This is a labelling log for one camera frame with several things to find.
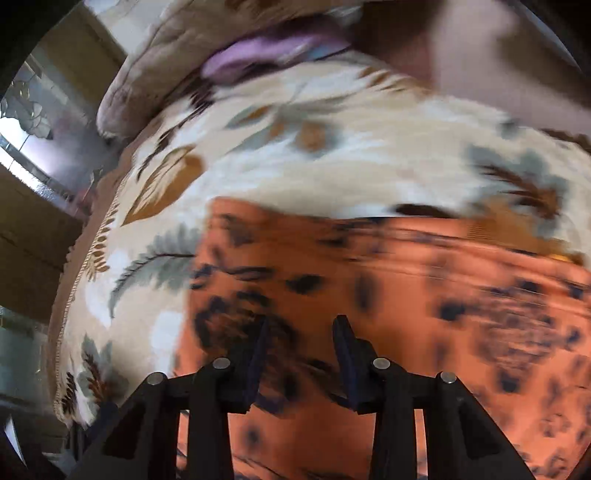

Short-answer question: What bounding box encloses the wooden door with glass panel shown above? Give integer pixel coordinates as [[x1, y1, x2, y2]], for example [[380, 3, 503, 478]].
[[0, 18, 127, 324]]

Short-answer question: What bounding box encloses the leaf print blanket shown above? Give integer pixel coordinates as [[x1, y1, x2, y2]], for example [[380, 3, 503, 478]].
[[48, 51, 591, 430]]

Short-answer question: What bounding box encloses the striped bolster pillow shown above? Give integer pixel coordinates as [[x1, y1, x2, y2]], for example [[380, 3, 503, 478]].
[[96, 0, 370, 139]]

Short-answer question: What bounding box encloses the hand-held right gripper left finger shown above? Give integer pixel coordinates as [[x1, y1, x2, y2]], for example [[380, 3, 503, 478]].
[[69, 315, 271, 480]]

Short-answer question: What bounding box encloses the pink bed sheet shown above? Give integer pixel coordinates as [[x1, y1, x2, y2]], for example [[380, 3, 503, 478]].
[[351, 0, 591, 153]]

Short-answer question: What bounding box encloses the purple cloth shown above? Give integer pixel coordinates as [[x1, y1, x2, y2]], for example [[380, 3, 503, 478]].
[[201, 21, 352, 84]]

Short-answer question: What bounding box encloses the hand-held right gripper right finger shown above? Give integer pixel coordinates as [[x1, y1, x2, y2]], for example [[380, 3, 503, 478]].
[[332, 315, 527, 480]]

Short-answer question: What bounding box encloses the orange floral shirt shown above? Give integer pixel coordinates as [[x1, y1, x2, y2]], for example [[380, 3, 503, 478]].
[[175, 196, 591, 480]]

